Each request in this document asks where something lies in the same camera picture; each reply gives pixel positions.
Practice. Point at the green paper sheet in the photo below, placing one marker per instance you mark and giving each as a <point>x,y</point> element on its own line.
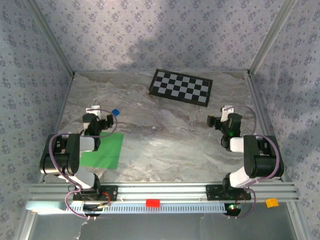
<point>110,152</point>

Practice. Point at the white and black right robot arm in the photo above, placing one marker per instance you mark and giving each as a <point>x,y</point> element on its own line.
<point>262,160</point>

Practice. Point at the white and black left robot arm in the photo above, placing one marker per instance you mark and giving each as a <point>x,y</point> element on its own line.
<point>62,162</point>

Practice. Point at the small blue block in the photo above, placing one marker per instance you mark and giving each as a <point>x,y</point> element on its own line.
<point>115,112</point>

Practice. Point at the black white checkerboard board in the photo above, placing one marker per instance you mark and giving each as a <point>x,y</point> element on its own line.
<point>180,87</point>

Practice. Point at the circuit board with LEDs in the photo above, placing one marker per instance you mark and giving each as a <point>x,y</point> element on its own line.
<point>233,207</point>

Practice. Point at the orange toy brick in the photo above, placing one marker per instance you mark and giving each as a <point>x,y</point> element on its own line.
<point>272,203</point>

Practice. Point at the red toy brick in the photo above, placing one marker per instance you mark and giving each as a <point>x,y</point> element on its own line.
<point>152,203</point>

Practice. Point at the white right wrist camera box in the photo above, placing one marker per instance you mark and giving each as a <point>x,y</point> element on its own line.
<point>226,113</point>

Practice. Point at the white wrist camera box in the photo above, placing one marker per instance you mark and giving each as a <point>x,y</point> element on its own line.
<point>226,113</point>
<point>93,110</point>

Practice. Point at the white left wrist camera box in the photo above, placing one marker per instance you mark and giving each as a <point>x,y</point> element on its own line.
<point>93,110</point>

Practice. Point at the aluminium frame bar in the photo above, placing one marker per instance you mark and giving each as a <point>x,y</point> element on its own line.
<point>112,72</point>
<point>62,112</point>
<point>258,105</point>

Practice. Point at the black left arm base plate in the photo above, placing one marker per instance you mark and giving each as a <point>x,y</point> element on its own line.
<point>112,192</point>

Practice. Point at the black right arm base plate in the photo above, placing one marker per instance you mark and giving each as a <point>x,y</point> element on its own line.
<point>212,192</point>

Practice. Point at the aluminium mounting rail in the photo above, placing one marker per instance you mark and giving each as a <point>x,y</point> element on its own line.
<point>162,191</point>

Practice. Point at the aluminium frame post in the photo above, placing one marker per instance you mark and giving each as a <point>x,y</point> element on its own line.
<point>270,37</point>
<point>52,37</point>

